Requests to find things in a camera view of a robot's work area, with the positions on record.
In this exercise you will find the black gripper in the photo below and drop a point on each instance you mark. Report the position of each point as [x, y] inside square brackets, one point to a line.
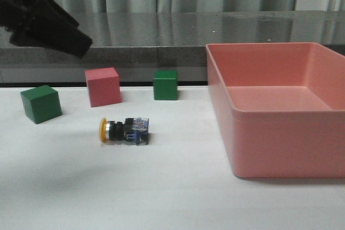
[43, 23]

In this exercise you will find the yellow push button switch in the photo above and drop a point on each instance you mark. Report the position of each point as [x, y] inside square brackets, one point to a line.
[134, 130]

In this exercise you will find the left green cube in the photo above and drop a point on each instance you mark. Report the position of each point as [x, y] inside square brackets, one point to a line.
[41, 103]

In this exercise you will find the green cube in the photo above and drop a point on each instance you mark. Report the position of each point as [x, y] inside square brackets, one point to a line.
[41, 103]
[165, 85]

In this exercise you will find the pink cube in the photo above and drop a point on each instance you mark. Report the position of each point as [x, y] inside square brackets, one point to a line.
[103, 86]

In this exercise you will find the right green cube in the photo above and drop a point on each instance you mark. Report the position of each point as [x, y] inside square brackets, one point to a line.
[165, 85]

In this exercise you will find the pink plastic bin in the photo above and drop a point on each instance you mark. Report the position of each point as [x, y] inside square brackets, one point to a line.
[280, 108]

